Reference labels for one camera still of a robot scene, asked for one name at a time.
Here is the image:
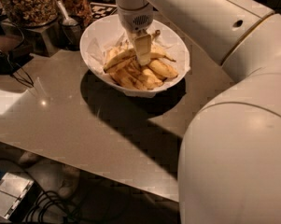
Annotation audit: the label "black floor cables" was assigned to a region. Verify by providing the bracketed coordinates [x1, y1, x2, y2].
[0, 157, 132, 224]

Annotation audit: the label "white bowl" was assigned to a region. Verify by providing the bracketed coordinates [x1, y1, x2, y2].
[79, 15, 190, 98]

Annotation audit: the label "metal stand block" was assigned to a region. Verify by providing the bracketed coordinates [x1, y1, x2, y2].
[22, 21, 60, 57]

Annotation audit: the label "yellow banana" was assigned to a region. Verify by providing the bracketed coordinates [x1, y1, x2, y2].
[110, 69, 147, 91]
[128, 65, 163, 90]
[103, 29, 177, 76]
[148, 60, 178, 78]
[105, 40, 129, 62]

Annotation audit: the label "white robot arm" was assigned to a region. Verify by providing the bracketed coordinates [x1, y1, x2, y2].
[116, 0, 281, 224]

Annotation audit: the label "white plastic spoon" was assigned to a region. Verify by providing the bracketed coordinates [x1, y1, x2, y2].
[55, 0, 78, 26]

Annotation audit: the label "large glass nut jar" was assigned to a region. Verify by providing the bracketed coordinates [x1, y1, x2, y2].
[0, 0, 58, 28]

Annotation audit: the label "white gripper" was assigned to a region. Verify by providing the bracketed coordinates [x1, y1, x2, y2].
[118, 4, 153, 65]

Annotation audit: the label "black white fiducial marker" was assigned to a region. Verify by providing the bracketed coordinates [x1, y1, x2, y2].
[91, 2, 117, 20]

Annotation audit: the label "silver box on floor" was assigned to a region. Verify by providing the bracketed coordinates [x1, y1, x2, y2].
[0, 172, 41, 222]

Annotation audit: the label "black cable on table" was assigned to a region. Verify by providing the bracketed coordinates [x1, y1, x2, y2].
[9, 63, 35, 89]

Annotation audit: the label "small glass snack jar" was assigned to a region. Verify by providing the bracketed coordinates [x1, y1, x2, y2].
[63, 0, 92, 27]

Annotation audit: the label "dark cup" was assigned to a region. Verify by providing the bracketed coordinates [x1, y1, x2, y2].
[59, 16, 83, 48]

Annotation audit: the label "black appliance on left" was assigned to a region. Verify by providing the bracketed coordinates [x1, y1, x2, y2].
[0, 19, 35, 77]

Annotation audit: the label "white paper liner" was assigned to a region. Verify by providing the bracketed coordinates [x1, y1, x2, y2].
[80, 15, 190, 97]

